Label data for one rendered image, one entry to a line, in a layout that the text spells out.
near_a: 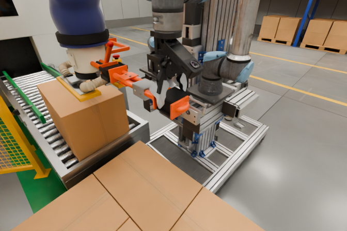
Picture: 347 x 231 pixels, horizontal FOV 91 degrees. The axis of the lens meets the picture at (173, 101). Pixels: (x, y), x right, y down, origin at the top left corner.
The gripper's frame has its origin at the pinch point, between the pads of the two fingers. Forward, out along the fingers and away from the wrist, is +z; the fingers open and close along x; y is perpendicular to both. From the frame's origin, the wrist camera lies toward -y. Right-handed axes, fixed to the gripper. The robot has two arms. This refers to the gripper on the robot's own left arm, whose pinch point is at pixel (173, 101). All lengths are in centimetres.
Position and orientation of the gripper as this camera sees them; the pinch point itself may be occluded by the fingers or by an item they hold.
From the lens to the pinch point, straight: 52.8
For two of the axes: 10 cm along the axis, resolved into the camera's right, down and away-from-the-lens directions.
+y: -7.0, -3.8, 6.1
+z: 0.0, 8.5, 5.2
